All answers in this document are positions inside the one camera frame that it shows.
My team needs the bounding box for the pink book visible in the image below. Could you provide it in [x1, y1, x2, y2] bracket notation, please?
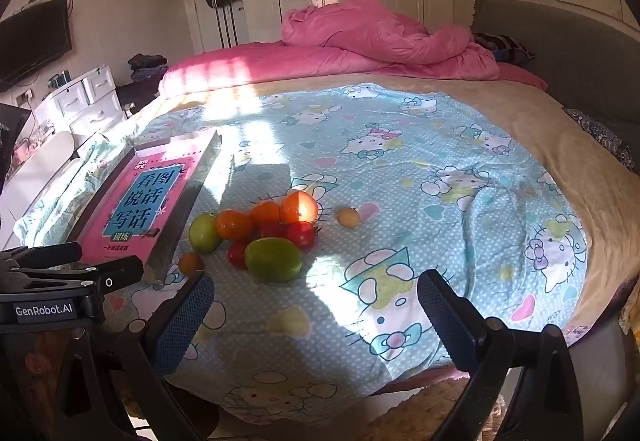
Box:
[75, 128, 223, 284]
[77, 155, 201, 264]

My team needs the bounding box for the black television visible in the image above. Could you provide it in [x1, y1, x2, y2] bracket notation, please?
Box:
[0, 0, 72, 92]

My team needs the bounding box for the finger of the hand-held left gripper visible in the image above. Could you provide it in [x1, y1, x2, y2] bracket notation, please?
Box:
[0, 242, 83, 273]
[0, 256, 145, 304]

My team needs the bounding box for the small green jujube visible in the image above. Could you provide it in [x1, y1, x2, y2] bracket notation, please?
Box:
[188, 212, 223, 253]

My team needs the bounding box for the grey headboard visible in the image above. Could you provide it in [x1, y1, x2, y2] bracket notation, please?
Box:
[470, 0, 640, 162]

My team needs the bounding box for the white door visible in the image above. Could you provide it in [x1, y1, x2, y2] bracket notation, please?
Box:
[180, 0, 251, 54]

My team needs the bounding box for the pink duvet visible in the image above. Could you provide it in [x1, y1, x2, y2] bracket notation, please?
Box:
[159, 0, 548, 97]

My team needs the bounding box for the white drawer chest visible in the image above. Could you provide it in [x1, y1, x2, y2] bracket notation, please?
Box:
[30, 65, 126, 137]

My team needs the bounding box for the dark striped pillow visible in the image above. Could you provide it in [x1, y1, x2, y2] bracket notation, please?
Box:
[472, 32, 536, 67]

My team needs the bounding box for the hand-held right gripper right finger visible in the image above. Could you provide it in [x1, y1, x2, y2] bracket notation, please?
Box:
[416, 269, 583, 441]

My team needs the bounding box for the dark patterned pillow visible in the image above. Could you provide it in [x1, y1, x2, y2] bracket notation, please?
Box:
[565, 107, 636, 172]

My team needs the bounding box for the pile of folded clothes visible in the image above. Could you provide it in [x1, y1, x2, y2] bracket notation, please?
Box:
[127, 54, 168, 83]

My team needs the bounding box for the cartoon cat printed blanket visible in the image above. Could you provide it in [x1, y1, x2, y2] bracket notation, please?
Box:
[12, 84, 588, 422]

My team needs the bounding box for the small yellow tomato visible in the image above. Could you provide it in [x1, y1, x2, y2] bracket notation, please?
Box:
[335, 206, 361, 229]

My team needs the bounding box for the small mandarin orange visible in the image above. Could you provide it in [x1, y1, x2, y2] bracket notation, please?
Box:
[178, 252, 205, 276]

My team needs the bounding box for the beige fluffy rug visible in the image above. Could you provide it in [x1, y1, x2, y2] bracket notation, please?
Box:
[370, 376, 501, 441]

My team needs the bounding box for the red tomato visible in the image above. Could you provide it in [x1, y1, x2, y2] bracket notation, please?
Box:
[285, 221, 317, 250]
[256, 221, 287, 240]
[227, 241, 249, 270]

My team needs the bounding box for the large green jujube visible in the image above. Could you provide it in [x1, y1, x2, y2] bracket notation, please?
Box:
[244, 237, 303, 283]

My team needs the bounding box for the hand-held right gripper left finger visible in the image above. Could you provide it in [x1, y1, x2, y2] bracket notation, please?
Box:
[55, 270, 221, 441]

